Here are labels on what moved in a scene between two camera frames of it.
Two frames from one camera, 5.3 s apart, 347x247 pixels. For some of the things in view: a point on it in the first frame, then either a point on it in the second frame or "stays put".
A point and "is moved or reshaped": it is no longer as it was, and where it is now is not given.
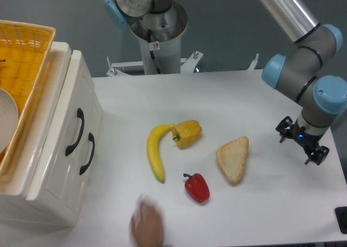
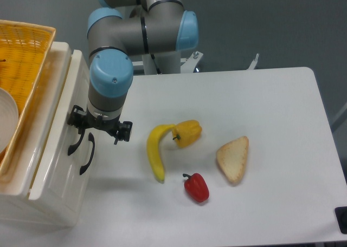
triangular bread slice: (232, 156) stays put
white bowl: (9, 116) stays put
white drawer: (56, 155) is moved or reshaped
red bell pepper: (197, 186) stays put
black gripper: (308, 140) → (81, 119)
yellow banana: (153, 150) stays put
